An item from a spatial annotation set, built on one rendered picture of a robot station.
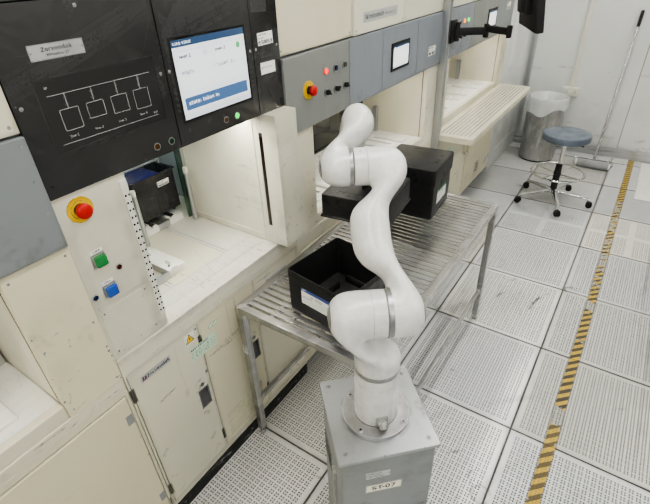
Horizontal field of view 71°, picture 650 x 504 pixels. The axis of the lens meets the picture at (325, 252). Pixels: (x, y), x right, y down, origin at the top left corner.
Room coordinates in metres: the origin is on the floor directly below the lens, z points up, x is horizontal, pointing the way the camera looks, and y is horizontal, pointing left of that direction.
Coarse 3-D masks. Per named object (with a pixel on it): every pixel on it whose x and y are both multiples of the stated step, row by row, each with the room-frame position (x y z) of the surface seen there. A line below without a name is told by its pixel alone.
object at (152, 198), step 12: (132, 168) 1.80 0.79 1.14; (144, 168) 1.96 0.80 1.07; (156, 168) 1.90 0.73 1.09; (168, 168) 1.83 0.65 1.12; (144, 180) 1.73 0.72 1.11; (156, 180) 1.77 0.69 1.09; (168, 180) 1.82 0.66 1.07; (144, 192) 1.72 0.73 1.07; (156, 192) 1.76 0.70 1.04; (168, 192) 1.81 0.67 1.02; (144, 204) 1.71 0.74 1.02; (156, 204) 1.75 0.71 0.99; (168, 204) 1.80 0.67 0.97; (144, 216) 1.69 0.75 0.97; (156, 216) 1.74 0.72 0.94
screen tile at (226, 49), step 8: (232, 40) 1.50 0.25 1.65; (240, 40) 1.53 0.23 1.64; (216, 48) 1.44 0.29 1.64; (224, 48) 1.47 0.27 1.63; (232, 48) 1.50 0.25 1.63; (240, 48) 1.53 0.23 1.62; (216, 56) 1.44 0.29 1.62; (224, 56) 1.47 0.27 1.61; (240, 56) 1.52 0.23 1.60; (232, 64) 1.49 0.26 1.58; (240, 64) 1.52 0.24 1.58; (216, 72) 1.43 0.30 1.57; (224, 72) 1.46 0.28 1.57; (232, 72) 1.49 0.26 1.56; (240, 72) 1.51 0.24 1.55; (224, 80) 1.45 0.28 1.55
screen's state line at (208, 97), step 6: (234, 84) 1.49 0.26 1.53; (240, 84) 1.51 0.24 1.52; (246, 84) 1.53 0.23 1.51; (216, 90) 1.42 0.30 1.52; (222, 90) 1.44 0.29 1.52; (228, 90) 1.46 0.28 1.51; (234, 90) 1.48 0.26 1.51; (240, 90) 1.51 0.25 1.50; (246, 90) 1.53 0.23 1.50; (198, 96) 1.36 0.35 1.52; (204, 96) 1.38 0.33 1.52; (210, 96) 1.40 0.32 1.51; (216, 96) 1.42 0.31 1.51; (222, 96) 1.44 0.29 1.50; (228, 96) 1.46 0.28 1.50; (186, 102) 1.33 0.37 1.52; (192, 102) 1.34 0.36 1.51; (198, 102) 1.36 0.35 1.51; (204, 102) 1.38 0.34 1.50; (210, 102) 1.40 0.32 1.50; (192, 108) 1.34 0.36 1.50
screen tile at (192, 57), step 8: (200, 48) 1.40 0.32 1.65; (208, 48) 1.42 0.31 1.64; (176, 56) 1.32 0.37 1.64; (184, 56) 1.35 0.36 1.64; (192, 56) 1.37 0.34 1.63; (200, 56) 1.39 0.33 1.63; (208, 56) 1.42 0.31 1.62; (184, 64) 1.34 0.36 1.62; (192, 64) 1.36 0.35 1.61; (200, 64) 1.39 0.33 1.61; (208, 64) 1.41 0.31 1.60; (208, 72) 1.41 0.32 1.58; (184, 80) 1.33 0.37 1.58; (192, 80) 1.35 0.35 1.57; (200, 80) 1.38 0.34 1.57; (208, 80) 1.40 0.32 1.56; (184, 88) 1.33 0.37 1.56; (192, 88) 1.35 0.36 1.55; (200, 88) 1.37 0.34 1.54
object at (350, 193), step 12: (408, 180) 1.75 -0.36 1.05; (324, 192) 1.67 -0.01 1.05; (336, 192) 1.66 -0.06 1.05; (348, 192) 1.66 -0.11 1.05; (360, 192) 1.65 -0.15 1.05; (396, 192) 1.64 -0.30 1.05; (408, 192) 1.75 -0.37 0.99; (324, 204) 1.65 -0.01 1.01; (336, 204) 1.62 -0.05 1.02; (348, 204) 1.60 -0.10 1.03; (396, 204) 1.61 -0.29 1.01; (324, 216) 1.64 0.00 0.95; (336, 216) 1.62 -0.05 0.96; (348, 216) 1.60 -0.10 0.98; (396, 216) 1.61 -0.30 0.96
